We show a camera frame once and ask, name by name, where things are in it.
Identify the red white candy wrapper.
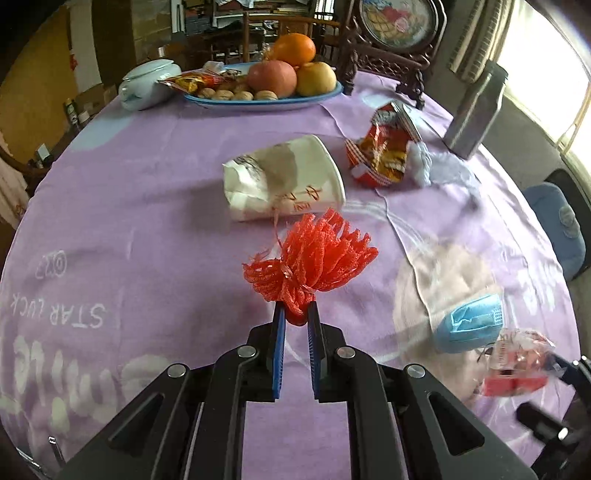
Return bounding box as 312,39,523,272
480,328,555,397

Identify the red foam fruit net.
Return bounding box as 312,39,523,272
242,208,379,326

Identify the white paper cup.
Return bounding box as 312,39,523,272
223,135,346,222

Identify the red snack bag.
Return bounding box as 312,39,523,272
345,100,423,188

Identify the blue face mask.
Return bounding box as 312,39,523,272
433,294,504,354

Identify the purple printed tablecloth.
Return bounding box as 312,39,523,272
1,74,580,473

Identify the clear crumpled plastic bag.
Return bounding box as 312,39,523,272
406,142,481,205

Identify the silver metal bottle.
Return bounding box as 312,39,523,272
443,60,508,160

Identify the blue fruit plate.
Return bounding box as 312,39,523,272
181,62,344,111

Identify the white ceramic lidded pot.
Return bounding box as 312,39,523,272
118,59,181,112

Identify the red snack packet on plate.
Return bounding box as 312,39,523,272
158,71,224,95

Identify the yellow pear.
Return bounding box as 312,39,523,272
297,62,338,97

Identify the red apple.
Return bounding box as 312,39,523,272
246,60,297,99

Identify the round embroidered wooden screen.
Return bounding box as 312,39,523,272
337,0,447,110

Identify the orange fruit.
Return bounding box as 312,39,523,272
267,33,317,67

